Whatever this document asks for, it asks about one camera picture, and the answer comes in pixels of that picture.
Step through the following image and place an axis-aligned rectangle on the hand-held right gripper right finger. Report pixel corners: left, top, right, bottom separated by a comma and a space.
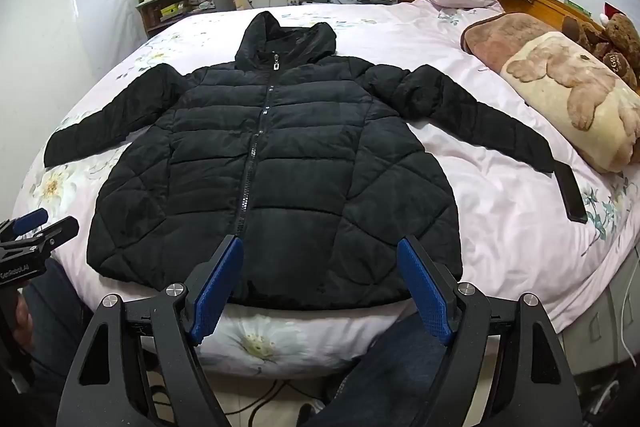
397, 234, 586, 427

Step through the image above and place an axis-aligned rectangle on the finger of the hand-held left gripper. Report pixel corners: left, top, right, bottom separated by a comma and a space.
0, 217, 80, 258
0, 208, 49, 238

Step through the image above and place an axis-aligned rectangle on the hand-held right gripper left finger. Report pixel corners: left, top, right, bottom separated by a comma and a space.
62, 234, 245, 427

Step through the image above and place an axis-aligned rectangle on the black puffer jacket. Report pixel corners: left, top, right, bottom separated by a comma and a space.
44, 12, 571, 310

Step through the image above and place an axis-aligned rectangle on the person's left hand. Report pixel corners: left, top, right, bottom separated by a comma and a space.
15, 293, 36, 350

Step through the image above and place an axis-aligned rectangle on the person's left leg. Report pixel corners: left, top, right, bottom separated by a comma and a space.
22, 259, 108, 427

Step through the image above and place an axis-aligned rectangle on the person's leg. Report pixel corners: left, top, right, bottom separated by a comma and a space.
300, 309, 451, 427
22, 259, 108, 427

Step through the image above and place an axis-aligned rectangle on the person's right leg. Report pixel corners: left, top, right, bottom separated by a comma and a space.
300, 309, 451, 427

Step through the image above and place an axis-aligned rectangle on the bed with pink floral sheet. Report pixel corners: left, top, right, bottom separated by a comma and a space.
0, 0, 640, 378

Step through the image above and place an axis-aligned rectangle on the black phone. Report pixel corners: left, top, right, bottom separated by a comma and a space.
554, 162, 589, 224

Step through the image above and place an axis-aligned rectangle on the bear print pillow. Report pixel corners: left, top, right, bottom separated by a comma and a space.
500, 31, 640, 175

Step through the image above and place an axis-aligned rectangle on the brown pink pillow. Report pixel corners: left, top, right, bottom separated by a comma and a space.
460, 13, 563, 75

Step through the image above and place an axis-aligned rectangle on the dark brown plush toy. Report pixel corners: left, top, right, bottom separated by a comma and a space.
562, 16, 608, 52

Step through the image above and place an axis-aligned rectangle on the brown teddy bear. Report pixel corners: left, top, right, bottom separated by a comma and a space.
595, 13, 640, 90

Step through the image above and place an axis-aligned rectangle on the wooden headboard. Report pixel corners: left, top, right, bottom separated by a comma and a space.
485, 0, 616, 38

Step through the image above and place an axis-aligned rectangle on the black floor cable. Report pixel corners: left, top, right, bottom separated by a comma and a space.
150, 377, 326, 427

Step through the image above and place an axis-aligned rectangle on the white cable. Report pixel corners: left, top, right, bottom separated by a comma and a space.
617, 252, 640, 358

